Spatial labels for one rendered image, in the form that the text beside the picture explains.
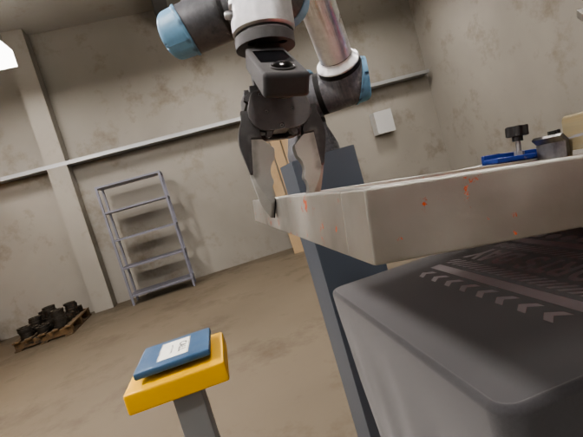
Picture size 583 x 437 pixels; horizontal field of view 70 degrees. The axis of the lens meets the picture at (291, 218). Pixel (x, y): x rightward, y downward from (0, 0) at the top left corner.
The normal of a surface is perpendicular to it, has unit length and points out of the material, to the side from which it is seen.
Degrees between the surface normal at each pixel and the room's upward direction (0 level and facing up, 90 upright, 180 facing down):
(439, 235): 90
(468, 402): 90
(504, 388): 0
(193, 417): 90
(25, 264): 90
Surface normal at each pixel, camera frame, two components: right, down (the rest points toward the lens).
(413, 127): 0.20, 0.03
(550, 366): -0.28, -0.96
